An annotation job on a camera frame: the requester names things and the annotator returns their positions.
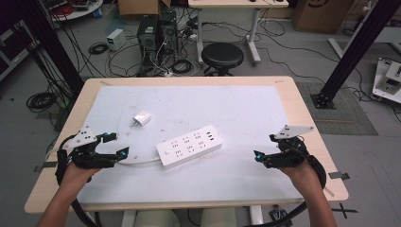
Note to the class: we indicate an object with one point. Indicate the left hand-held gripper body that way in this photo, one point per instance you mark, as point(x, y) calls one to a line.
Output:
point(90, 159)

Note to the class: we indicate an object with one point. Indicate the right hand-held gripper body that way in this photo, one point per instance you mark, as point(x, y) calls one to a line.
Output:
point(291, 149)

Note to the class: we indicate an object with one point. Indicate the person's left hand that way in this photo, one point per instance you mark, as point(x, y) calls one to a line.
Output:
point(75, 175)

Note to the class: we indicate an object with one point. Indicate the person's right hand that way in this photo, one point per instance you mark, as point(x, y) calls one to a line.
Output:
point(298, 173)

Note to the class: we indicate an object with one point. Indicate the white charger plug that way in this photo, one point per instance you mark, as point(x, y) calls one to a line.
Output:
point(142, 118)

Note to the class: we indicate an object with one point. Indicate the light wooden table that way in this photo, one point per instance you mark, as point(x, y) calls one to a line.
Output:
point(296, 101)

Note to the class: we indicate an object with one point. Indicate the grey tape strip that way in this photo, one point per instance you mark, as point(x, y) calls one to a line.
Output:
point(339, 175)
point(45, 165)

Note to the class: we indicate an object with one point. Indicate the grey floor mat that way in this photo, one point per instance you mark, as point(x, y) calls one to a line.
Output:
point(346, 116)

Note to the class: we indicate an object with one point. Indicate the pale blue table mat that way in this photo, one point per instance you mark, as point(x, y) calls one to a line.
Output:
point(195, 183)

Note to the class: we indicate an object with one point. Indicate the black tape cross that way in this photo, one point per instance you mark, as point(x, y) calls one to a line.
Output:
point(343, 210)

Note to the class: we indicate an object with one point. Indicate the white floor power strip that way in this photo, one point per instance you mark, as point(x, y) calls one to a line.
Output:
point(169, 74)

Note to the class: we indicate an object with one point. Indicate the black round stool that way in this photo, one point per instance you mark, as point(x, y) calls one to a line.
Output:
point(222, 56)

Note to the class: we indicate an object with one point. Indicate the white power supply box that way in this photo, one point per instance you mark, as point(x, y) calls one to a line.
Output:
point(115, 39)

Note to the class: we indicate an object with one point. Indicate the black computer tower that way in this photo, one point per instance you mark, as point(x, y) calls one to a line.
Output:
point(147, 39)
point(168, 31)

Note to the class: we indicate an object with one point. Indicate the white device on floor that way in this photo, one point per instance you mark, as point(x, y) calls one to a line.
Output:
point(388, 80)

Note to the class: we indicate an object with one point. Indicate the white round table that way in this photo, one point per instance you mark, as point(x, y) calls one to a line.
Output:
point(78, 9)

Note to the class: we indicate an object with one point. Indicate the large cardboard box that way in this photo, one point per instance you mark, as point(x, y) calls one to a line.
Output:
point(321, 15)

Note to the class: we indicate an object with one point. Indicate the white desk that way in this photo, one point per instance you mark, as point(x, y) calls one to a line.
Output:
point(236, 3)

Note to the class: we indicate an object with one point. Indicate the black metal post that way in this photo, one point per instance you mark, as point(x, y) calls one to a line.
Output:
point(47, 41)
point(356, 53)

